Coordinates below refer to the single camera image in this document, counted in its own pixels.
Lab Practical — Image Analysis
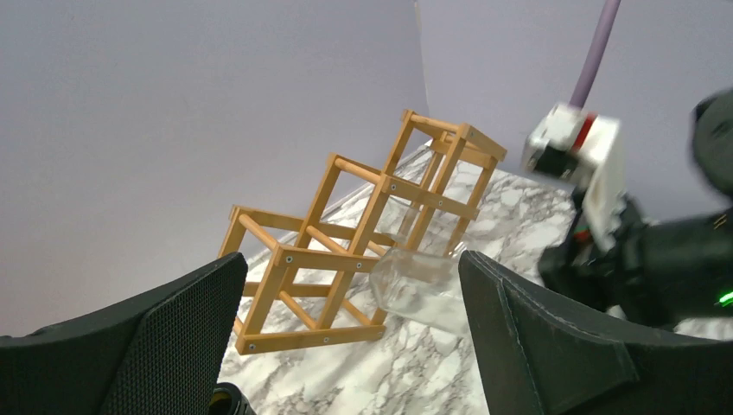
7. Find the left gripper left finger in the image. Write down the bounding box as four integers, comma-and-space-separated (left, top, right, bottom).
1, 252, 248, 414

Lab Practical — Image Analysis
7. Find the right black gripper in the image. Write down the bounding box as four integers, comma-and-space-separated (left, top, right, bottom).
538, 191, 653, 316

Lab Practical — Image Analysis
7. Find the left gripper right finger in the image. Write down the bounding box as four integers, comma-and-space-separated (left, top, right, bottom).
458, 251, 732, 414

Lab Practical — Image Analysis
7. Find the clear square glass bottle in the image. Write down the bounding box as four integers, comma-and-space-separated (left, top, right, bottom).
368, 195, 476, 336

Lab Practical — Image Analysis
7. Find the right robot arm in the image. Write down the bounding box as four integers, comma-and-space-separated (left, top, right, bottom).
523, 103, 732, 329

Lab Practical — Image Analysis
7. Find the green wine bottle back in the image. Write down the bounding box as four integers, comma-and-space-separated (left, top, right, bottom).
207, 382, 256, 415

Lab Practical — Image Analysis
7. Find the wooden wine rack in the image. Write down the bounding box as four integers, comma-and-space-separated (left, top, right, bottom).
219, 110, 507, 355

